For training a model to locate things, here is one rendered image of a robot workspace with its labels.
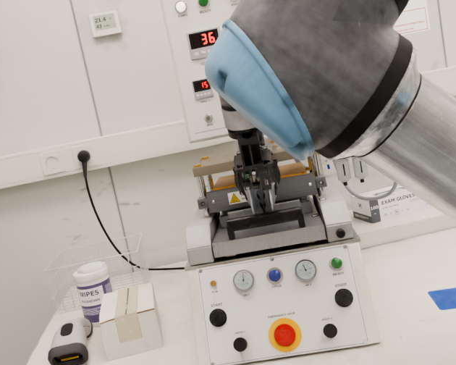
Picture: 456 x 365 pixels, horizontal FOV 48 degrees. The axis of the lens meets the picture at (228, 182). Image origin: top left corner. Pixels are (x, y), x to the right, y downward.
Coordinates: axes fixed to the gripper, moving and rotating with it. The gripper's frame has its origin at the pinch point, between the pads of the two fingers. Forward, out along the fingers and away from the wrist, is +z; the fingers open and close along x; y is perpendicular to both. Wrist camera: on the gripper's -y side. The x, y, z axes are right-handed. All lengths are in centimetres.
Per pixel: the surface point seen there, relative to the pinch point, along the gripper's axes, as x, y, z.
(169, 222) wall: -35, -55, 33
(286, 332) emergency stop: 0.5, 19.8, 14.7
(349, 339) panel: 11.6, 21.1, 17.4
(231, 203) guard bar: -6.5, -3.3, -0.8
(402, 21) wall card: 55, -89, -9
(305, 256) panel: 6.4, 9.6, 5.9
